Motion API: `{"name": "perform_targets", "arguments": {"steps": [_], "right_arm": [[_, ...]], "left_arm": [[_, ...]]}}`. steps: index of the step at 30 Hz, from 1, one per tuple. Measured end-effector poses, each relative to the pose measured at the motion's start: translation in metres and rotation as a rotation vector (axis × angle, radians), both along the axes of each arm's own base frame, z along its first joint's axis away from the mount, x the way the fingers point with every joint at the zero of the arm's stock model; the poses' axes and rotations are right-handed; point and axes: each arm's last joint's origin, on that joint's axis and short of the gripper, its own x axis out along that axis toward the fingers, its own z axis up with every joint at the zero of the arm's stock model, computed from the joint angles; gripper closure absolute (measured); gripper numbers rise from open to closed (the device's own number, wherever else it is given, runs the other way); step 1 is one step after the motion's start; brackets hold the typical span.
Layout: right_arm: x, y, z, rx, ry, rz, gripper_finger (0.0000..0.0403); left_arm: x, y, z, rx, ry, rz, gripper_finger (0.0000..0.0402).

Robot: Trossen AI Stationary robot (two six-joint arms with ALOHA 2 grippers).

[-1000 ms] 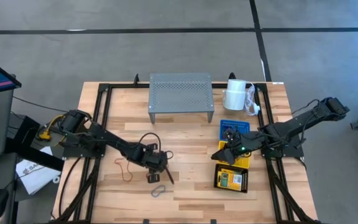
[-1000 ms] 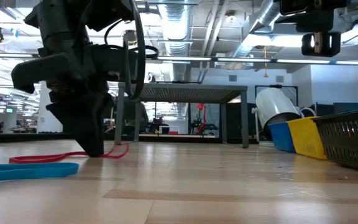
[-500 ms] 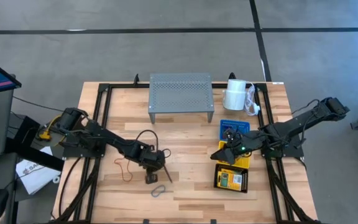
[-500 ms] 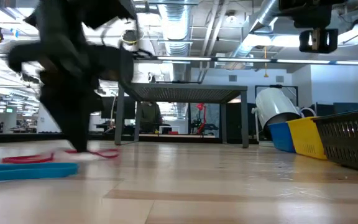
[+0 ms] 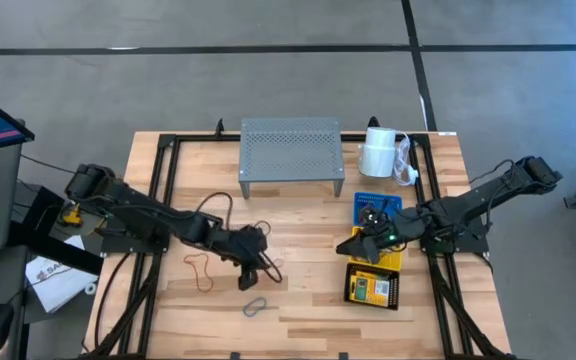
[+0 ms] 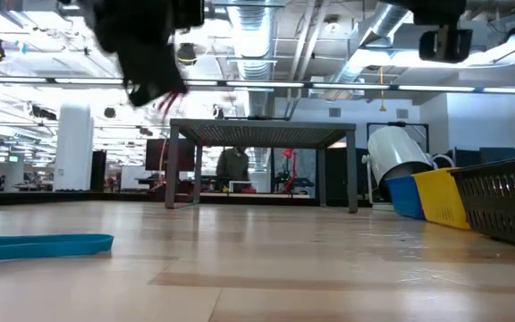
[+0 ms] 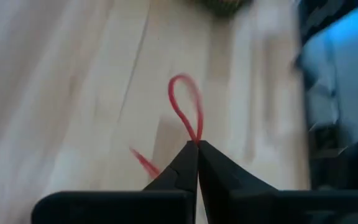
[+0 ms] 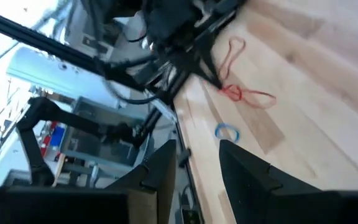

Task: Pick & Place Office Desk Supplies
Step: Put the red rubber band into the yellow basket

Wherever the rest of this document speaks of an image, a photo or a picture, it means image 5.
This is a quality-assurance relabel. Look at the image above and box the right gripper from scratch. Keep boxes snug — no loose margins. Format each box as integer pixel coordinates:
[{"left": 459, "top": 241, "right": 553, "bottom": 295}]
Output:
[{"left": 336, "top": 209, "right": 424, "bottom": 265}]

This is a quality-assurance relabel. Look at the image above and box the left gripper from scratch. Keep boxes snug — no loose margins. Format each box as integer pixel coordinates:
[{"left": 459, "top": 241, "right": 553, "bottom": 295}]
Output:
[{"left": 212, "top": 227, "right": 264, "bottom": 293}]

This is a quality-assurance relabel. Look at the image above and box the blue rubber band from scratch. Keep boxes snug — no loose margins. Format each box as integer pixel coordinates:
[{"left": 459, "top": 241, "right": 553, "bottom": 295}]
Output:
[{"left": 242, "top": 296, "right": 268, "bottom": 319}]

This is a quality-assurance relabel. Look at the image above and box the Crayola crayon box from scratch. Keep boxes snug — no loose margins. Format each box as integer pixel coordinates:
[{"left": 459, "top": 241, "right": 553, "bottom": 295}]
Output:
[{"left": 348, "top": 276, "right": 393, "bottom": 307}]

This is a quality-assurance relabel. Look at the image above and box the yellow plastic basket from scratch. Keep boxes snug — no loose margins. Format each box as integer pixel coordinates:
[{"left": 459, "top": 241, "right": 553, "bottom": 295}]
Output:
[{"left": 348, "top": 225, "right": 403, "bottom": 272}]

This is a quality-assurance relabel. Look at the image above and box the blue plastic basket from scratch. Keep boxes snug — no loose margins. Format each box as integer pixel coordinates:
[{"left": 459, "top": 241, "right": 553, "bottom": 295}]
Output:
[{"left": 352, "top": 192, "right": 403, "bottom": 229}]

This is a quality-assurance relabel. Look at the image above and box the black plastic basket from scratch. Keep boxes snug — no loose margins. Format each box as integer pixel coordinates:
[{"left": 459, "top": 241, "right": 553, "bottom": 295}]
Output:
[{"left": 344, "top": 263, "right": 401, "bottom": 311}]

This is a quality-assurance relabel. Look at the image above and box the white cylinder roll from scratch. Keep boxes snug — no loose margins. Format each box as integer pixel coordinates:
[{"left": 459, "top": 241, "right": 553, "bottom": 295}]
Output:
[{"left": 357, "top": 126, "right": 399, "bottom": 179}]

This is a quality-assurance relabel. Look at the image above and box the clear plastic bag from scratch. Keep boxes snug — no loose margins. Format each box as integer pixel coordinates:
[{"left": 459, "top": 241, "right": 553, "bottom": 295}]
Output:
[{"left": 392, "top": 133, "right": 420, "bottom": 187}]

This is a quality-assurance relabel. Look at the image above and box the grey perforated metal shelf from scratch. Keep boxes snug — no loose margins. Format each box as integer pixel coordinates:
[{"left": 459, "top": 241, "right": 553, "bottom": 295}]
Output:
[{"left": 238, "top": 117, "right": 346, "bottom": 200}]

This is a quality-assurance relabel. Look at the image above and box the yellow tape measure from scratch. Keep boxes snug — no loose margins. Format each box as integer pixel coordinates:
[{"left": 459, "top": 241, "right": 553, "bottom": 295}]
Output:
[{"left": 60, "top": 207, "right": 84, "bottom": 228}]

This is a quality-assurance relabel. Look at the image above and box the white paper booklet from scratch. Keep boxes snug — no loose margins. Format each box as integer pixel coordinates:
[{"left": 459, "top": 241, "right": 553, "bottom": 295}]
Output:
[{"left": 24, "top": 234, "right": 100, "bottom": 314}]

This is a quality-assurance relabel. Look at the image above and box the black metal beam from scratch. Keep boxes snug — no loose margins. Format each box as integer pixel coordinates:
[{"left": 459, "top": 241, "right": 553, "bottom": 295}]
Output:
[{"left": 7, "top": 184, "right": 104, "bottom": 276}]

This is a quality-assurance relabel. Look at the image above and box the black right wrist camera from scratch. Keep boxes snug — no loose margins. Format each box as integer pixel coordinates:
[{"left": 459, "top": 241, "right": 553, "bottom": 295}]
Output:
[{"left": 360, "top": 203, "right": 392, "bottom": 227}]

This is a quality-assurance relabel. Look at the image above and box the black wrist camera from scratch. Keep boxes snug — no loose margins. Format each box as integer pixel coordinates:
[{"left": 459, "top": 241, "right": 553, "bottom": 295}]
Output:
[
  {"left": 241, "top": 224, "right": 269, "bottom": 251},
  {"left": 360, "top": 203, "right": 392, "bottom": 227}
]

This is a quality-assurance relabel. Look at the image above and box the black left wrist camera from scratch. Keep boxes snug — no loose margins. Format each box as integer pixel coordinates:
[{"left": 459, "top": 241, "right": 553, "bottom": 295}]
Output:
[{"left": 241, "top": 224, "right": 269, "bottom": 251}]

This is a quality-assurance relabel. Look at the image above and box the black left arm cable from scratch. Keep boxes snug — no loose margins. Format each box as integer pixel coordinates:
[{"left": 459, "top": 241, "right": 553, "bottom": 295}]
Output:
[{"left": 195, "top": 191, "right": 284, "bottom": 284}]

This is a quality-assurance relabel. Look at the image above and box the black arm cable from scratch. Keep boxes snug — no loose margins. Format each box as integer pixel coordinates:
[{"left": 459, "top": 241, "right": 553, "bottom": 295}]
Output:
[
  {"left": 195, "top": 191, "right": 284, "bottom": 284},
  {"left": 469, "top": 158, "right": 517, "bottom": 187}
]

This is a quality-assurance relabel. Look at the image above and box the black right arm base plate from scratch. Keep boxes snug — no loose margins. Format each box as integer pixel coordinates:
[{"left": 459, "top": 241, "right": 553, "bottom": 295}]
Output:
[{"left": 411, "top": 202, "right": 490, "bottom": 255}]

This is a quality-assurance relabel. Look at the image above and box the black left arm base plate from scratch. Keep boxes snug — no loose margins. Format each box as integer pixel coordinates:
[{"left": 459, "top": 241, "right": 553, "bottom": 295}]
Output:
[{"left": 100, "top": 219, "right": 173, "bottom": 255}]

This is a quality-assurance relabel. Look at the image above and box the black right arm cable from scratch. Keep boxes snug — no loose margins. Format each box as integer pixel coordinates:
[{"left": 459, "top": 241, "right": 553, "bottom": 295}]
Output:
[{"left": 469, "top": 158, "right": 517, "bottom": 187}]

